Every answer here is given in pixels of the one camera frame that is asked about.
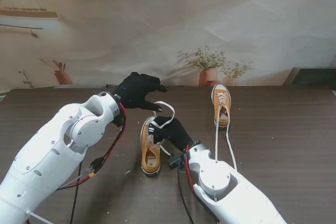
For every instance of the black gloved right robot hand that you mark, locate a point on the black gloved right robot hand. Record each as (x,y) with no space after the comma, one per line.
(173,132)

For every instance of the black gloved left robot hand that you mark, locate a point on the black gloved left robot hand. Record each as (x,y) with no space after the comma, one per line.
(136,90)

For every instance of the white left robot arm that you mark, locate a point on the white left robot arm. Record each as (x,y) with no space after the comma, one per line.
(57,150)

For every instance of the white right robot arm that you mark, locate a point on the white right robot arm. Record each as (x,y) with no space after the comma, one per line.
(223,182)

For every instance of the white zip tie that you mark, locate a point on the white zip tie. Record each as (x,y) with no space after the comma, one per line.
(39,217)

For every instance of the black right wrist box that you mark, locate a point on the black right wrist box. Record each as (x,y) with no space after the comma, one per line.
(174,161)

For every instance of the printed kitchen backdrop cloth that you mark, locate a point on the printed kitchen backdrop cloth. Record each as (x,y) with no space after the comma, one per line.
(157,24)

